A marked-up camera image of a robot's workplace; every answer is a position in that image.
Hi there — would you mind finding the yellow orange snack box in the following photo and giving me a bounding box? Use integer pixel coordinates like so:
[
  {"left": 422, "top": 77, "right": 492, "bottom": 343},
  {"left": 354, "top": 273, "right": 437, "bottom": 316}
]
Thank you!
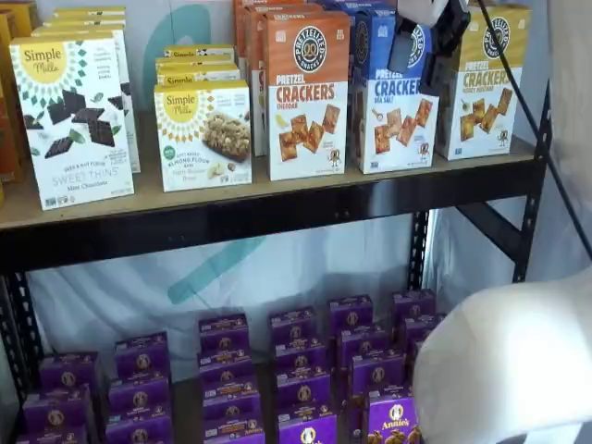
[
  {"left": 0, "top": 0, "right": 41, "bottom": 43},
  {"left": 0, "top": 11, "right": 25, "bottom": 184}
]

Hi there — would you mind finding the white backdrop sheet teal logo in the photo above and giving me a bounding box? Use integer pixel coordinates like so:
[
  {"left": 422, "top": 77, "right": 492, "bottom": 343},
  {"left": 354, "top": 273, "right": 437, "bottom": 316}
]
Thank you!
[{"left": 25, "top": 0, "right": 551, "bottom": 371}]

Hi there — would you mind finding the black metal shelf rack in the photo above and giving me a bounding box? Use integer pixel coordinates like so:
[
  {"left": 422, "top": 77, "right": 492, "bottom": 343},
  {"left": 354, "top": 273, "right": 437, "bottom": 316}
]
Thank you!
[{"left": 0, "top": 78, "right": 554, "bottom": 444}]

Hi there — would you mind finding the white almond flour bar box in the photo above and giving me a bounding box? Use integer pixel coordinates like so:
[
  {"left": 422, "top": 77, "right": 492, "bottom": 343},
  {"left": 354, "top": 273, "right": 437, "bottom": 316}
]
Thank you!
[
  {"left": 155, "top": 55, "right": 237, "bottom": 68},
  {"left": 164, "top": 43, "right": 236, "bottom": 59},
  {"left": 154, "top": 79, "right": 253, "bottom": 193},
  {"left": 155, "top": 63, "right": 241, "bottom": 88}
]

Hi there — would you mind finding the orange cheddar cracker box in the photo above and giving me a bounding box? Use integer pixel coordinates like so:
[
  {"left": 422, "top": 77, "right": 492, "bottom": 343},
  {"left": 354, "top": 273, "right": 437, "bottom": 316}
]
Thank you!
[
  {"left": 232, "top": 0, "right": 320, "bottom": 61},
  {"left": 244, "top": 3, "right": 325, "bottom": 158},
  {"left": 262, "top": 11, "right": 352, "bottom": 182}
]

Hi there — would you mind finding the black cable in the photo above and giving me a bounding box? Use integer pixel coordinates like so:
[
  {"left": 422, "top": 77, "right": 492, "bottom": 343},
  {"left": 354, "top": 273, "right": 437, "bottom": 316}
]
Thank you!
[{"left": 475, "top": 0, "right": 592, "bottom": 263}]

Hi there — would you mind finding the purple Annie's snack box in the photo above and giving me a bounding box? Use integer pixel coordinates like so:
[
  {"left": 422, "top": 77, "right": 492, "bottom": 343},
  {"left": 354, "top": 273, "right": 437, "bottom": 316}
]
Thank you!
[
  {"left": 114, "top": 331, "right": 171, "bottom": 381},
  {"left": 348, "top": 350, "right": 407, "bottom": 408},
  {"left": 402, "top": 314, "right": 448, "bottom": 351},
  {"left": 203, "top": 415, "right": 265, "bottom": 444},
  {"left": 275, "top": 339, "right": 328, "bottom": 374},
  {"left": 327, "top": 295, "right": 375, "bottom": 337},
  {"left": 105, "top": 413, "right": 176, "bottom": 444},
  {"left": 16, "top": 424, "right": 90, "bottom": 444},
  {"left": 391, "top": 290, "right": 438, "bottom": 325},
  {"left": 339, "top": 326, "right": 393, "bottom": 366},
  {"left": 277, "top": 405, "right": 339, "bottom": 444},
  {"left": 22, "top": 386, "right": 95, "bottom": 434},
  {"left": 202, "top": 377, "right": 262, "bottom": 420},
  {"left": 39, "top": 351, "right": 102, "bottom": 395},
  {"left": 269, "top": 306, "right": 319, "bottom": 346},
  {"left": 350, "top": 391, "right": 423, "bottom": 444},
  {"left": 198, "top": 314, "right": 250, "bottom": 356},
  {"left": 197, "top": 351, "right": 254, "bottom": 385},
  {"left": 108, "top": 376, "right": 173, "bottom": 420},
  {"left": 276, "top": 367, "right": 333, "bottom": 411}
]

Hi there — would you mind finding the blue sea salt cracker box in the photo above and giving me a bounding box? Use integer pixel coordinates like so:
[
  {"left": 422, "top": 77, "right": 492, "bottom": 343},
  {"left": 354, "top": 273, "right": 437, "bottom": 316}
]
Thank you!
[
  {"left": 316, "top": 0, "right": 400, "bottom": 22},
  {"left": 349, "top": 7, "right": 440, "bottom": 176}
]

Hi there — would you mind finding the white side curtain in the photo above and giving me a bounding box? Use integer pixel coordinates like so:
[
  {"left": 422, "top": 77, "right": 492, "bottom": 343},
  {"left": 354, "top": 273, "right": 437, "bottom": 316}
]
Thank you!
[{"left": 545, "top": 0, "right": 592, "bottom": 288}]

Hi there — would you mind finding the yellow honey mustard cracker box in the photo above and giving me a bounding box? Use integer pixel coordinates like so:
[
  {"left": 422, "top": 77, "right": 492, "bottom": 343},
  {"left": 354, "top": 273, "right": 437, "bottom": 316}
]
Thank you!
[{"left": 434, "top": 4, "right": 533, "bottom": 162}]

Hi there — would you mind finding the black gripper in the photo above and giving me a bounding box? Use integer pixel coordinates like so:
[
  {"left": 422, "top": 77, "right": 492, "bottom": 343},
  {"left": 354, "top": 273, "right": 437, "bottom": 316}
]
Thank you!
[{"left": 387, "top": 0, "right": 472, "bottom": 96}]

